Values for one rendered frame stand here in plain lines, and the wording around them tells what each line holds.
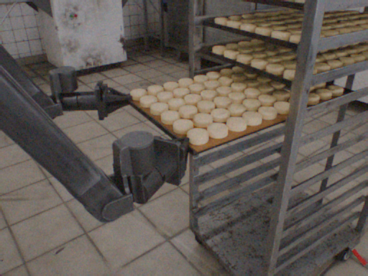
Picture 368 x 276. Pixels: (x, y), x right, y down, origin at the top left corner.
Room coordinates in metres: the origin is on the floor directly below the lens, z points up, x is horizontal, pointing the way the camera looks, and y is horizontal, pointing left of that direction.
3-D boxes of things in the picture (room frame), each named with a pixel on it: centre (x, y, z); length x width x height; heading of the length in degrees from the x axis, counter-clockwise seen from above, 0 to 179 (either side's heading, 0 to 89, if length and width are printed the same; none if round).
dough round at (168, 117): (0.75, 0.05, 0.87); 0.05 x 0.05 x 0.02
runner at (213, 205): (1.25, -0.29, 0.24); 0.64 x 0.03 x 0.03; 124
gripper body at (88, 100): (0.88, 0.29, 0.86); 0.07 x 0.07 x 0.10; 4
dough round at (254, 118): (0.75, -0.16, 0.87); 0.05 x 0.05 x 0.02
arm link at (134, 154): (0.47, 0.12, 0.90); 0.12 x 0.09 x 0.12; 122
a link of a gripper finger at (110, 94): (0.88, 0.22, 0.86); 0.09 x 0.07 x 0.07; 94
